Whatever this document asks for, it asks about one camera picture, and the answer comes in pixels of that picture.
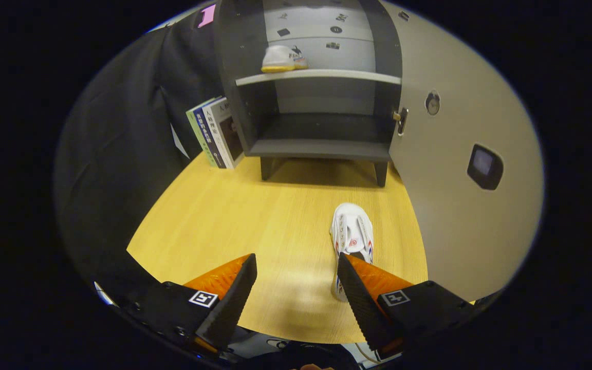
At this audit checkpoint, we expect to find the beige shoe cabinet door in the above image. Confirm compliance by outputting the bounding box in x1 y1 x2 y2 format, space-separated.
381 0 544 304

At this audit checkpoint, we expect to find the white shoe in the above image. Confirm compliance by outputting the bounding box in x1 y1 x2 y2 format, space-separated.
329 202 375 303
261 45 309 73

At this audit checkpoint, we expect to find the black backdrop cloth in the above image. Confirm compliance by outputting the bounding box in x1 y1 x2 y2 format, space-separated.
54 5 225 309

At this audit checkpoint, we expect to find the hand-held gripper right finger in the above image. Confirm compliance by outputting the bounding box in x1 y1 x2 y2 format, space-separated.
336 252 476 353

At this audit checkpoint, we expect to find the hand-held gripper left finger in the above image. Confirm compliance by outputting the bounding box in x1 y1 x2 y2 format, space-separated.
121 253 258 355

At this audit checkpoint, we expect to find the blue spine book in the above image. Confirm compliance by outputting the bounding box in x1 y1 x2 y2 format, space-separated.
193 100 227 169

